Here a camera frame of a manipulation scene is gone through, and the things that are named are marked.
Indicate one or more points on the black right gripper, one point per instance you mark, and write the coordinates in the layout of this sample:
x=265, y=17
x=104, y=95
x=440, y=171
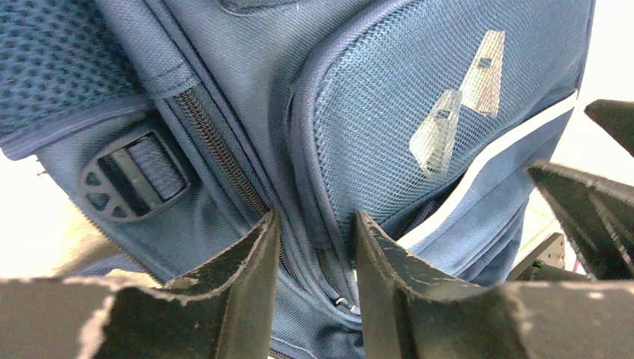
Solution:
x=596, y=215

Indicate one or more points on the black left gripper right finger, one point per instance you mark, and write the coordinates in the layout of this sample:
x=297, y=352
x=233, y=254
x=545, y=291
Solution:
x=413, y=310

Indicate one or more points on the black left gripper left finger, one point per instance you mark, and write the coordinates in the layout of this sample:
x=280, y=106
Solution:
x=221, y=309

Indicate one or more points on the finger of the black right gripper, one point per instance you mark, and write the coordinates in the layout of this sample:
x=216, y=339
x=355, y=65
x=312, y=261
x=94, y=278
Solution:
x=615, y=117

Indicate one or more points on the navy blue student backpack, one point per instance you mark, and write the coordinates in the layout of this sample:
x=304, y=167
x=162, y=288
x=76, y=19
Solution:
x=176, y=125

